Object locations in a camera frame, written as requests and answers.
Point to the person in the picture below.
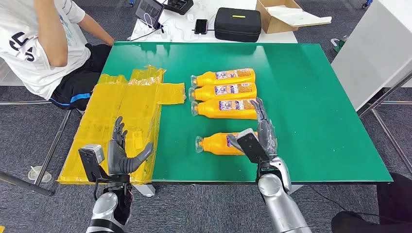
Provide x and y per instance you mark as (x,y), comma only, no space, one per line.
(396,205)
(32,54)

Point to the orange detergent bottle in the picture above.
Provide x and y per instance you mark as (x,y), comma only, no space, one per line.
(209,109)
(215,144)
(209,78)
(209,93)

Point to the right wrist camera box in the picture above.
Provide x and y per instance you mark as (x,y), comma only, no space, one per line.
(252,146)

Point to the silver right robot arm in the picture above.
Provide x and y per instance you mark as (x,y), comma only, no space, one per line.
(280,205)

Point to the metal table frame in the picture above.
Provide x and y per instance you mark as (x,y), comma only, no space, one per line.
(386,94)

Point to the black controller device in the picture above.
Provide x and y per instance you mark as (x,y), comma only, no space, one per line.
(178,5)

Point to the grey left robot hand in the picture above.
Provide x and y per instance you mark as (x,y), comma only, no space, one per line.
(117,160)

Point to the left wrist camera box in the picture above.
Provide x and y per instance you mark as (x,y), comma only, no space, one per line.
(93,154)

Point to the yellow taped cardboard mat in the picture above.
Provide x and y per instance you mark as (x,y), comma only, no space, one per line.
(103,112)

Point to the blue caster wheel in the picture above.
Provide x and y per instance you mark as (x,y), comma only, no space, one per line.
(131,2)
(367,3)

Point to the black tablet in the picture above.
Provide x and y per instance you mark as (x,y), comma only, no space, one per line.
(148,11)

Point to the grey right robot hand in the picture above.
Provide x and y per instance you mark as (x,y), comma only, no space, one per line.
(268,135)

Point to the white table foot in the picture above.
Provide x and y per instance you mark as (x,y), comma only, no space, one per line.
(146,190)
(296,188)

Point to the white table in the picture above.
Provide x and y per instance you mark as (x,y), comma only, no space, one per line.
(225,3)

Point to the person's left forearm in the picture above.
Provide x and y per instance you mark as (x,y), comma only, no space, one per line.
(96,30)

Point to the black smartphone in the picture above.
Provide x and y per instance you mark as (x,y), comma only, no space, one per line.
(201,26)

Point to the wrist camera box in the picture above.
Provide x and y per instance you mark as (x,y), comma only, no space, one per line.
(93,154)
(252,146)

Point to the brown cardboard box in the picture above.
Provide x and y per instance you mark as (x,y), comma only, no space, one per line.
(273,25)

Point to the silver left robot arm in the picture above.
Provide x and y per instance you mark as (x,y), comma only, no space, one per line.
(106,205)

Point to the white power strip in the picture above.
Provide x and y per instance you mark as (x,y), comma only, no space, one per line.
(159,35)

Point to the green and white item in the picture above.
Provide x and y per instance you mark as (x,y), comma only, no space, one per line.
(338,45)

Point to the black carrying case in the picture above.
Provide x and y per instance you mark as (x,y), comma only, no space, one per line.
(237,25)

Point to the clear plastic cup lid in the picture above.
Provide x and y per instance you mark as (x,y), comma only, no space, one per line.
(40,175)

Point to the white foam sheet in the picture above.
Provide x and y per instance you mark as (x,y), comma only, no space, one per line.
(299,17)

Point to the person's right forearm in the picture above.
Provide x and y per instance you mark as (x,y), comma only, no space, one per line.
(50,32)

